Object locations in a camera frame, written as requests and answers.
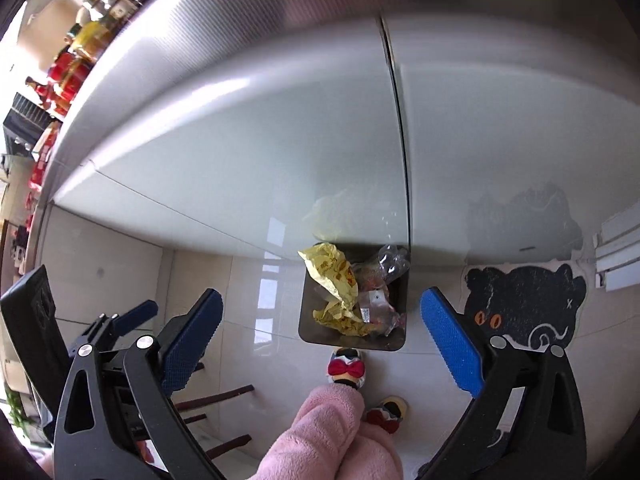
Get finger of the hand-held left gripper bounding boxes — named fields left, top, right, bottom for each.
left=70, top=299, right=159, bottom=357

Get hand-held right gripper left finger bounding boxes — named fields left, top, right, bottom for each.
left=52, top=287, right=226, bottom=480

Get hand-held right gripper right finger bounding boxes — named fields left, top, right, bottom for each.
left=417, top=286, right=588, bottom=480

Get dark grey trash bin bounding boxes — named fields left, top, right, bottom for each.
left=298, top=241, right=412, bottom=353

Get black cat-shaped floor mat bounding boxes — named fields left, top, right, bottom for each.
left=462, top=262, right=587, bottom=351

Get clear plastic wrapper with label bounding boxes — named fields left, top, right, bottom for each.
left=357, top=287, right=406, bottom=336

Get slipper with red bow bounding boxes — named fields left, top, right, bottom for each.
left=326, top=347, right=366, bottom=389
left=365, top=396, right=407, bottom=433

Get green plant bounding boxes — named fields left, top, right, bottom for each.
left=2, top=390, right=32, bottom=442

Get crumpled clear plastic wrapper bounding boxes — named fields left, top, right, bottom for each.
left=367, top=244, right=412, bottom=286

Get crumpled yellow wrapper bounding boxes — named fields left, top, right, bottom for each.
left=298, top=242, right=366, bottom=337

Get stack of red boxes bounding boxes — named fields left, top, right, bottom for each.
left=29, top=125, right=63, bottom=196

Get pink fleece trousers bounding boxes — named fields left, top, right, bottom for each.
left=255, top=385, right=403, bottom=480

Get black appliance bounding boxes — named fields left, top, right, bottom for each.
left=2, top=92, right=51, bottom=153

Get white refrigerator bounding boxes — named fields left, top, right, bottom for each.
left=22, top=0, right=640, bottom=273

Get white aluminium frame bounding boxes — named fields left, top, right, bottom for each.
left=595, top=207, right=640, bottom=292

